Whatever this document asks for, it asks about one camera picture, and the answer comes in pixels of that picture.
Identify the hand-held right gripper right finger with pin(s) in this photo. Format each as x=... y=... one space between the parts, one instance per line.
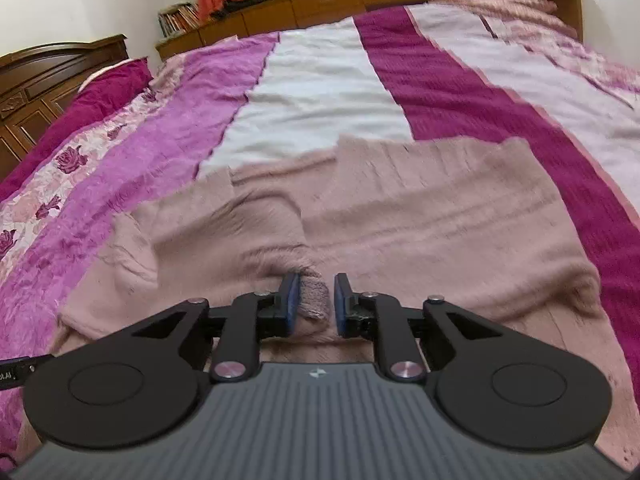
x=341 y=305

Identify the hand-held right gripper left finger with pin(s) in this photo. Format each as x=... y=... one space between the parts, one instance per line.
x=293 y=305

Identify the pink knitted cardigan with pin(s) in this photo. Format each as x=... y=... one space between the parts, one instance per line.
x=400 y=220

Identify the purple floral striped bedspread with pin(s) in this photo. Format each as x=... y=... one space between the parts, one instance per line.
x=320 y=100

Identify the magenta velvet pillow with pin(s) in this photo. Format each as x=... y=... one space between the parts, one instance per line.
x=85 y=105

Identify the carved wooden headboard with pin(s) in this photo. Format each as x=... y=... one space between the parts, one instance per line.
x=40 y=80

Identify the dark cloth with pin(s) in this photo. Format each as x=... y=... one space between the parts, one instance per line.
x=237 y=7

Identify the row of books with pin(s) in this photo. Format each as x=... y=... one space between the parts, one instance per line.
x=179 y=20

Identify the pink crochet blanket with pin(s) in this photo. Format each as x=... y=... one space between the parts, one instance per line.
x=520 y=7

